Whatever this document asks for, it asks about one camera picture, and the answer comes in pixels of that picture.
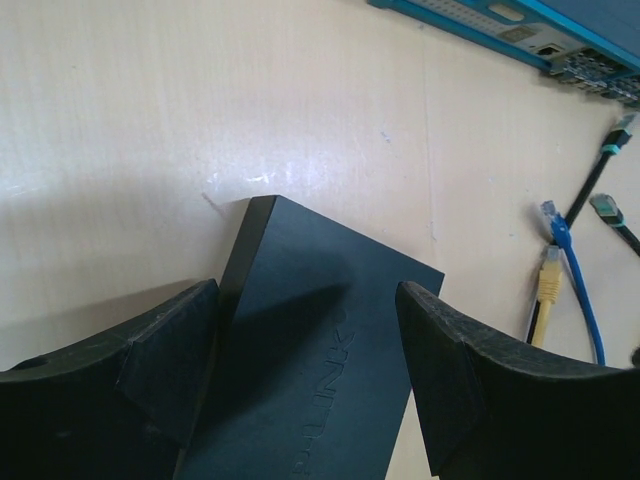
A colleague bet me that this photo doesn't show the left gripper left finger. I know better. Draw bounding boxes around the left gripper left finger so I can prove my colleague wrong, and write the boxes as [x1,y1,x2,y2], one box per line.
[1,280,218,479]

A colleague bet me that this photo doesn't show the black ethernet cable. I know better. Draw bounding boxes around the black ethernet cable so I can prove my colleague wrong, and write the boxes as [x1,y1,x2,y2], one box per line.
[524,113,640,346]

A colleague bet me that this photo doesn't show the small black network switch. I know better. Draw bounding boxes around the small black network switch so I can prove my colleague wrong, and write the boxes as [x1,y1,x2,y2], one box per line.
[179,195,444,479]

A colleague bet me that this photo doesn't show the large teal network switch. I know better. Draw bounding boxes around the large teal network switch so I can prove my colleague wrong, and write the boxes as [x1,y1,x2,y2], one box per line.
[370,0,639,109]

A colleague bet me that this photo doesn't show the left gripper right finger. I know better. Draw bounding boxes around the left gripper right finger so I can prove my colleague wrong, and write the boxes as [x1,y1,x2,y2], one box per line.
[395,282,639,479]

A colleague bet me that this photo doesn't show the yellow ethernet cable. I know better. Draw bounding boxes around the yellow ethernet cable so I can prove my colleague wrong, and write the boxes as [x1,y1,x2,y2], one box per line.
[529,244,565,347]

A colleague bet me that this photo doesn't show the blue ethernet cable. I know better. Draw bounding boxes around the blue ethernet cable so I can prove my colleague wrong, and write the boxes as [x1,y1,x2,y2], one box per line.
[540,199,607,366]

